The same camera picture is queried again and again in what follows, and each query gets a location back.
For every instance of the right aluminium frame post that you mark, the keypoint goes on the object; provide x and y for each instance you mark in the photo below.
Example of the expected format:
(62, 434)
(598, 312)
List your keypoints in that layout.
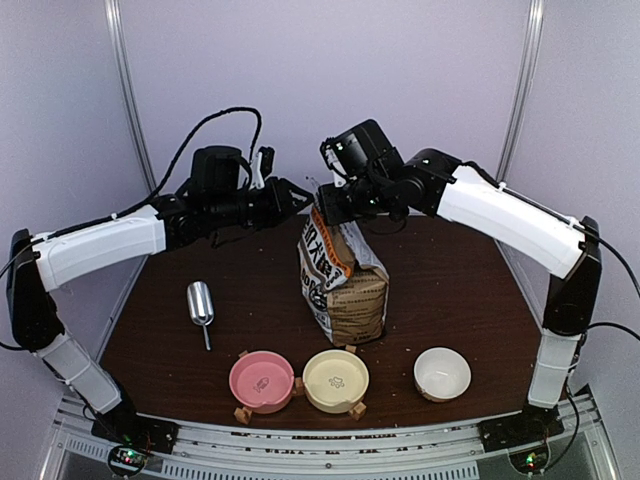
(529, 59)

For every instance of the yellow pet bowl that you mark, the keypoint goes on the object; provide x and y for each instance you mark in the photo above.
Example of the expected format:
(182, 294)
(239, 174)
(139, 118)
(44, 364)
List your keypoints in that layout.
(335, 381)

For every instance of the white ceramic bowl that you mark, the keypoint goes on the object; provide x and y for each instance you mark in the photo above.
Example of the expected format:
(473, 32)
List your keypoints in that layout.
(441, 374)

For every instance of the pink pet bowl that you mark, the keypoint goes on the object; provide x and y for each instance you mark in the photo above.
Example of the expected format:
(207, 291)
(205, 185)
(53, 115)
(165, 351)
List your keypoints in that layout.
(262, 381)

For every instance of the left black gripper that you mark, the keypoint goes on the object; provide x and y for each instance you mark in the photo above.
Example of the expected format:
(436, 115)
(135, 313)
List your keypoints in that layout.
(281, 206)

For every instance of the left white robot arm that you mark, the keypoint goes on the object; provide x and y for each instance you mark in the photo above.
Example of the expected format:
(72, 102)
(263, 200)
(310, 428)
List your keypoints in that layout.
(223, 190)

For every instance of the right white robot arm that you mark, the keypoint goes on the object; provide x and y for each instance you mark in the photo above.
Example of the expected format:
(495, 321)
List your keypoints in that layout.
(371, 178)

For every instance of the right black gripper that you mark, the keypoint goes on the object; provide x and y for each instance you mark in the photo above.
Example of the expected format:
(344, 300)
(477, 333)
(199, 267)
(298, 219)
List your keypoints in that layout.
(333, 214)

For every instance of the left aluminium frame post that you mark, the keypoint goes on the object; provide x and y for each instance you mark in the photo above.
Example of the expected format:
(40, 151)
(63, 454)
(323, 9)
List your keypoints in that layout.
(117, 35)

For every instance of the brown dog food bag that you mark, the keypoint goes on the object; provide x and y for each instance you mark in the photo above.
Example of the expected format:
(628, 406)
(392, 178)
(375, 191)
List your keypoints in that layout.
(343, 282)

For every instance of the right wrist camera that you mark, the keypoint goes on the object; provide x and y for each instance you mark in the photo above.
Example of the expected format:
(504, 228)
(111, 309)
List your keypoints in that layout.
(330, 149)

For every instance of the wooden bowl stand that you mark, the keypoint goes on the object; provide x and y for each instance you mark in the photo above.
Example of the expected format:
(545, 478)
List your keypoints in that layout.
(243, 415)

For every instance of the front aluminium rail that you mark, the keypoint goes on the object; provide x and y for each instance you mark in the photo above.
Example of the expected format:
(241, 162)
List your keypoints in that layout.
(209, 451)

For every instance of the metal food scoop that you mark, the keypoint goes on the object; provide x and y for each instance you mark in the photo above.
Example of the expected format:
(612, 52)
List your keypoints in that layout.
(200, 307)

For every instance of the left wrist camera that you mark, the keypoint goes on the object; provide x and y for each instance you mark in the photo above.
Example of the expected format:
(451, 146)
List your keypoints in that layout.
(262, 166)

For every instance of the aluminium frame post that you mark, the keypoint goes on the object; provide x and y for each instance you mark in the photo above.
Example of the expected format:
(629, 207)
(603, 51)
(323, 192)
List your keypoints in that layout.
(529, 59)
(117, 35)

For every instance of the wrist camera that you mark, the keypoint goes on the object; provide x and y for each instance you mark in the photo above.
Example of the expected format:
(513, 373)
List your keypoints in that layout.
(330, 149)
(262, 166)

